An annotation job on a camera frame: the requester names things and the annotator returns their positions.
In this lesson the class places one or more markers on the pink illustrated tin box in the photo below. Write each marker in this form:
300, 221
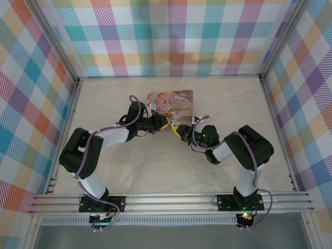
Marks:
179, 99

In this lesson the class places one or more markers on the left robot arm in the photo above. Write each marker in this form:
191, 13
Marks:
75, 155

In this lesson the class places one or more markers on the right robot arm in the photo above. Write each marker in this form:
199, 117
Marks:
256, 147

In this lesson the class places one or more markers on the black controller with lights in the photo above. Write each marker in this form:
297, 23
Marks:
246, 219

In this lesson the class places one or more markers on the green circuit board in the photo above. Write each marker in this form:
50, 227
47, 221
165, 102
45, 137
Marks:
101, 219

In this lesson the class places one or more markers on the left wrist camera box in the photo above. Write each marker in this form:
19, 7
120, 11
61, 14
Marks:
153, 107

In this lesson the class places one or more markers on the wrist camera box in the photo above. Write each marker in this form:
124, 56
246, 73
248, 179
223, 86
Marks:
194, 119
153, 107

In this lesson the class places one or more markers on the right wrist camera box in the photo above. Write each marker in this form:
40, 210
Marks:
194, 119

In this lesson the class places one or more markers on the thin aluminium wall rail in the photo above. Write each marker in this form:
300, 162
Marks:
168, 77

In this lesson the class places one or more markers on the aluminium side rail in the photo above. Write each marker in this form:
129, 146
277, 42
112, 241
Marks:
275, 116
68, 116

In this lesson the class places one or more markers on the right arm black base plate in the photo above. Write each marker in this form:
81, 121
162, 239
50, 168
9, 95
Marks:
225, 202

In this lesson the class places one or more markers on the slotted aluminium mounting rail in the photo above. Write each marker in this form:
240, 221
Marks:
168, 203

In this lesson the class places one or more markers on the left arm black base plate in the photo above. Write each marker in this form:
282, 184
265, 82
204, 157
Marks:
118, 203

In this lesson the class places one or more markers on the aluminium frame post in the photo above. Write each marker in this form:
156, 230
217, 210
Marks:
284, 39
55, 41

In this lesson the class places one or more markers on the aluminium frame bar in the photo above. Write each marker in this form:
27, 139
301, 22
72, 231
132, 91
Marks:
311, 233
32, 233

